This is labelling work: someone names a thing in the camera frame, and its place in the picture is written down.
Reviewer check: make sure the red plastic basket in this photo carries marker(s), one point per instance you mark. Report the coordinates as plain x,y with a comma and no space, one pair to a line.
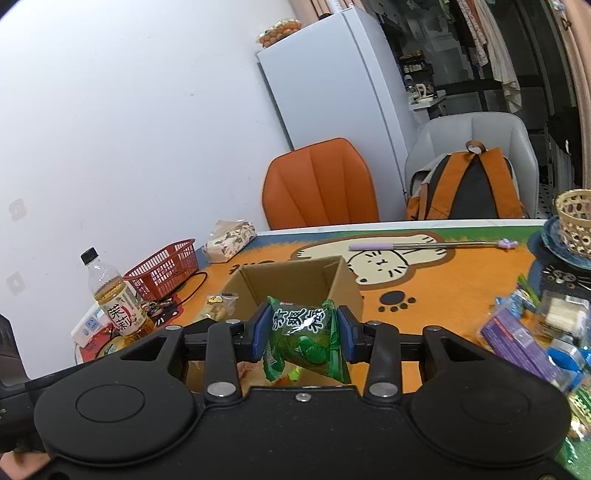
161,270

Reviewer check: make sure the small curtain ornament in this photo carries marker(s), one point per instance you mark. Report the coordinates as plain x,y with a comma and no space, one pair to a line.
561,13

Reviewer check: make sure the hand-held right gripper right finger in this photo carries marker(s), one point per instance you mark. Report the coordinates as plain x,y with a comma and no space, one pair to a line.
346,334

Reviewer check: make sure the bunch of keys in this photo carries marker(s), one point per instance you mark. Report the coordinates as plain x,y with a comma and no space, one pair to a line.
159,308

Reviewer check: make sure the white refrigerator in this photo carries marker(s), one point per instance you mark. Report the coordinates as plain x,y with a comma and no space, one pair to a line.
332,83

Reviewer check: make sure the orange chair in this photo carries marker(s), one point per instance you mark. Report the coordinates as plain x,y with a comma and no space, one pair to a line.
318,184

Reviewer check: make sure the small blue snack packet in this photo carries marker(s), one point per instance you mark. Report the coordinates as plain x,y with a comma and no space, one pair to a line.
515,305

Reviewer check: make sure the pale green round print packet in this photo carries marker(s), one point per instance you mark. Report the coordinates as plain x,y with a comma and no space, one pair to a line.
582,401

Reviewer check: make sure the white armchair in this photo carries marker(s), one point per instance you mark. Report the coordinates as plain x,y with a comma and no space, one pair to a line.
480,127

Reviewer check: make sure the bag of oranges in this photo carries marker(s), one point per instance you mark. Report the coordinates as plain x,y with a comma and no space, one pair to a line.
279,31

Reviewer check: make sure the cardboard box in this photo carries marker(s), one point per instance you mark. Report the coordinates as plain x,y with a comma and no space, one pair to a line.
295,279

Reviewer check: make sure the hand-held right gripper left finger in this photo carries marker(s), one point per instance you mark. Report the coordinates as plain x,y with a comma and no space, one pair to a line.
262,332

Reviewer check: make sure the blue and white snack packet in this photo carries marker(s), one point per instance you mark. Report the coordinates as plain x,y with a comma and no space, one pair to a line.
565,362

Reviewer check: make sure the small green snack packet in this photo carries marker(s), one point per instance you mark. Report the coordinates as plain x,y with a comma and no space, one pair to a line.
526,286

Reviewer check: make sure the white hanging garment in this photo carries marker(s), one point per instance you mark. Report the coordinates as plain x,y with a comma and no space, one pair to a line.
503,60

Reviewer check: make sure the yellow tea bottle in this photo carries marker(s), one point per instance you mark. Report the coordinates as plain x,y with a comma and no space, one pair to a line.
117,307

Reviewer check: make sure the woven bamboo basket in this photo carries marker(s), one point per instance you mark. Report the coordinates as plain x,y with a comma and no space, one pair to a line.
575,221

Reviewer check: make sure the orange and black backpack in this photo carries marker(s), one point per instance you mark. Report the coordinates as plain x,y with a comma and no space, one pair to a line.
471,189

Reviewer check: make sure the black garment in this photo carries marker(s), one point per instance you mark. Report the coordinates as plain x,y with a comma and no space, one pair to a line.
565,138

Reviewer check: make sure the white power strip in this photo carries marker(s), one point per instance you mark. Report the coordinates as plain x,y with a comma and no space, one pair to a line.
87,327

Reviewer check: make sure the blue ceramic plate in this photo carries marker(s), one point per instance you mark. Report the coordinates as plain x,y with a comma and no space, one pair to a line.
549,241

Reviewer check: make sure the yellow tape roll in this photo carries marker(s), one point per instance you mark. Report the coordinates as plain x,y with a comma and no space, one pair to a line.
111,347

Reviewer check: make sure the clear nut snack packet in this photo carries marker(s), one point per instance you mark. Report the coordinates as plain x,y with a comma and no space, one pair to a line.
220,307

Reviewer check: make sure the large purple wafer packet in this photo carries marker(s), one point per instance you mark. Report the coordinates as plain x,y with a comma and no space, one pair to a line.
512,341

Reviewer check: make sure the printed tissue pack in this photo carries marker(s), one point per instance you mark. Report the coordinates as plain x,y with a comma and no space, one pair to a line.
228,242

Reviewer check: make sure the dark green pea snack packet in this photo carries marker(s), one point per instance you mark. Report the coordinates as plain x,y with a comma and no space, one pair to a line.
304,346

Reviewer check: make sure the clear white cracker packet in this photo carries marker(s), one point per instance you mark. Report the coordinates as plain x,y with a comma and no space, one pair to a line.
563,314

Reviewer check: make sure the floral hanging garment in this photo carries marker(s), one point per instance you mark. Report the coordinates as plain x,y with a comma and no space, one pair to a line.
475,32

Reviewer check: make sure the dark kitchen shelf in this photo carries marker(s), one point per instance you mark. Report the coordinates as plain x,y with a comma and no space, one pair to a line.
418,69

